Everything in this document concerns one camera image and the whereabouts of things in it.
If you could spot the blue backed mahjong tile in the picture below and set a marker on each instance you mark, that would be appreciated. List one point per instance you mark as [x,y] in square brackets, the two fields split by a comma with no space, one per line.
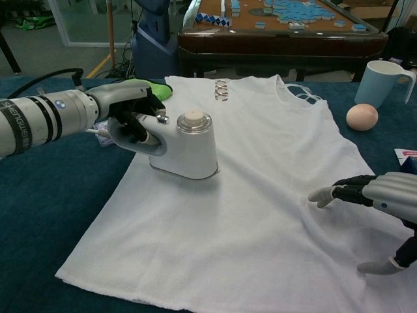
[359,28]
[263,26]
[339,23]

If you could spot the white handheld garment steamer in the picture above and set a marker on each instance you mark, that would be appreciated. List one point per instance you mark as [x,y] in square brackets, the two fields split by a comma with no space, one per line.
[195,153]

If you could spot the red white blue box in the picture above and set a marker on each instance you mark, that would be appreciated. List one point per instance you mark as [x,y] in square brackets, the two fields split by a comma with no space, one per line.
[407,153]

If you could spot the peach coloured egg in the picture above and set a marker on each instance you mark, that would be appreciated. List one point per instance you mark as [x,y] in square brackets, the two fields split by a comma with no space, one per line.
[362,117]

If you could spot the dark blue felt table cover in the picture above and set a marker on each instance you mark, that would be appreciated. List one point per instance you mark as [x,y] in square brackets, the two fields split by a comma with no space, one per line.
[49,212]

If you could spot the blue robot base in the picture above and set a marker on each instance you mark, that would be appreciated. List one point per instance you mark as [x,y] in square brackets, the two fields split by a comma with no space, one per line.
[153,55]

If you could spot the blue mahjong tile pile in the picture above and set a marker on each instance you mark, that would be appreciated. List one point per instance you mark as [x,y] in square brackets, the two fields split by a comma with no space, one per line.
[296,11]

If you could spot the blue white magic snake toy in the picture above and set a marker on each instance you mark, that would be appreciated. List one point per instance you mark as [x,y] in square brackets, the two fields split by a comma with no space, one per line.
[211,20]

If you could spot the white sleeveless shirt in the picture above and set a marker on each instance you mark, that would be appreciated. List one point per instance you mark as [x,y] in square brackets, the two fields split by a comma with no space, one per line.
[228,228]

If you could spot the brown mahjong table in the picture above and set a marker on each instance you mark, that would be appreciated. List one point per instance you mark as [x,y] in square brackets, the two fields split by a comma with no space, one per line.
[277,42]

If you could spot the light blue mug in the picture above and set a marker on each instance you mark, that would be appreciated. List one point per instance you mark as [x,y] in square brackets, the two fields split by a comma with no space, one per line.
[371,88]

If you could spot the black tripod leg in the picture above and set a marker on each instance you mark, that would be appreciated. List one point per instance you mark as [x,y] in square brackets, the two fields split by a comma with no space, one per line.
[9,55]

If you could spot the black bag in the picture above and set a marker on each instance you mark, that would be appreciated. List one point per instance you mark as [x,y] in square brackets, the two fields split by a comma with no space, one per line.
[400,42]

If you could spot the wooden pole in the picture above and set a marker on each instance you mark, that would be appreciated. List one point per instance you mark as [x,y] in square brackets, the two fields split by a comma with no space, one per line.
[112,32]

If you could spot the green bag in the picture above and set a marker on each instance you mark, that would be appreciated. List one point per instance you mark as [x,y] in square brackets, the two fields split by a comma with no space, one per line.
[32,24]

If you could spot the brown cardboard box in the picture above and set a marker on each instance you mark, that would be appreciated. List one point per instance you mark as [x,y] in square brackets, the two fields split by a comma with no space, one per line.
[374,13]

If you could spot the stacked blue mahjong tiles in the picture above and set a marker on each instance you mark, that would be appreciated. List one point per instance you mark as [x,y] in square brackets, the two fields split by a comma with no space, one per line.
[236,11]

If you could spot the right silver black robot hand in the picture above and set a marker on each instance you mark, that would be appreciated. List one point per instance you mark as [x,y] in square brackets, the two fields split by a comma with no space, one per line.
[394,192]

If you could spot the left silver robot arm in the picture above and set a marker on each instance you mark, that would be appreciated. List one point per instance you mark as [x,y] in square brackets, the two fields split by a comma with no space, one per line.
[39,120]

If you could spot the white framed glass partition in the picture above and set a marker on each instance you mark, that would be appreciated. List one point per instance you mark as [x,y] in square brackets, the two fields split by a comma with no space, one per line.
[91,19]

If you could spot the green folded cloth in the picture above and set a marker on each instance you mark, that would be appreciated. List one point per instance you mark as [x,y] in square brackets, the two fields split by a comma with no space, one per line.
[163,91]

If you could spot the white faced mahjong tile pair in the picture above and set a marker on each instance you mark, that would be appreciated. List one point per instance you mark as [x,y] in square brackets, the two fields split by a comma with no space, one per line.
[298,26]

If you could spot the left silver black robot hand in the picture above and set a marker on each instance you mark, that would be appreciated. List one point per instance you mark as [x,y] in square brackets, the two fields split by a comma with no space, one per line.
[123,93]

